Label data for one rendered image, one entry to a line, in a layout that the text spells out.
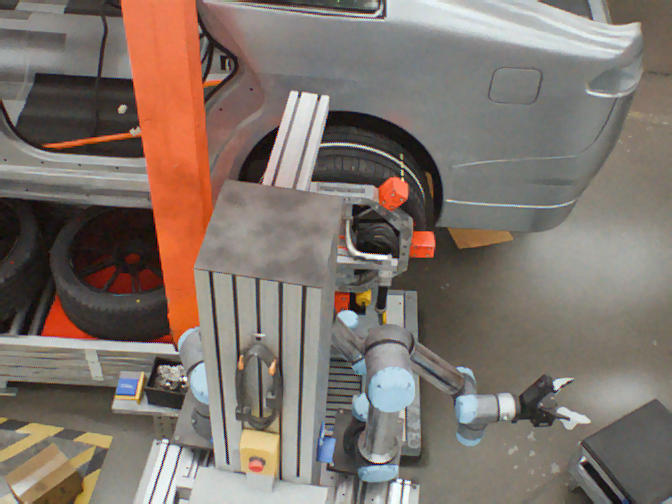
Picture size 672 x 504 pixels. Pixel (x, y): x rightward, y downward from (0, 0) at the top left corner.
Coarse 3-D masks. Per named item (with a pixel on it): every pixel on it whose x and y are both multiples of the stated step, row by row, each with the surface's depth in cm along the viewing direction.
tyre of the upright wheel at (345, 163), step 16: (336, 128) 324; (352, 128) 324; (368, 144) 321; (384, 144) 324; (320, 160) 313; (336, 160) 312; (352, 160) 313; (368, 160) 316; (384, 160) 319; (400, 160) 326; (320, 176) 314; (336, 176) 314; (352, 176) 314; (368, 176) 313; (384, 176) 314; (400, 176) 319; (416, 176) 332; (416, 192) 325; (416, 208) 325; (416, 224) 331
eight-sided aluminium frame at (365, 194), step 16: (320, 192) 310; (336, 192) 310; (352, 192) 311; (368, 192) 311; (384, 208) 313; (400, 208) 321; (400, 224) 319; (400, 240) 326; (400, 256) 333; (368, 272) 348; (400, 272) 339; (336, 288) 348; (352, 288) 349; (368, 288) 348
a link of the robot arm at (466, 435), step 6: (462, 426) 247; (456, 432) 254; (462, 432) 249; (468, 432) 247; (474, 432) 246; (480, 432) 247; (462, 438) 251; (468, 438) 249; (474, 438) 249; (480, 438) 250; (468, 444) 251; (474, 444) 252
